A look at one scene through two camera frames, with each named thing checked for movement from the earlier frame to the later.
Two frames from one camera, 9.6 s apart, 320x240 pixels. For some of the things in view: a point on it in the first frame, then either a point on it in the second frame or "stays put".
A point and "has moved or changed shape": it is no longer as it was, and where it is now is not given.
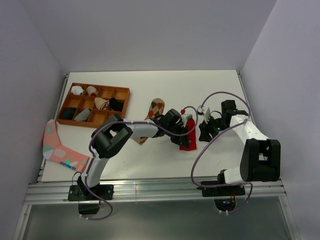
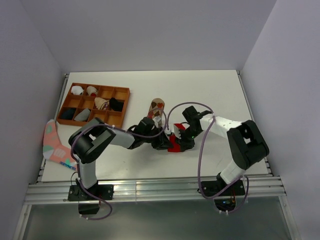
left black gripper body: x=178 y=129 → x=157 y=141
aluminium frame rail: x=47 y=193 stays put
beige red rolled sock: x=92 y=91 stays put
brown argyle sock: x=156 y=109 stays put
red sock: x=190 y=123 has moved or changed shape
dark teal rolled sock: x=68 y=113 stays put
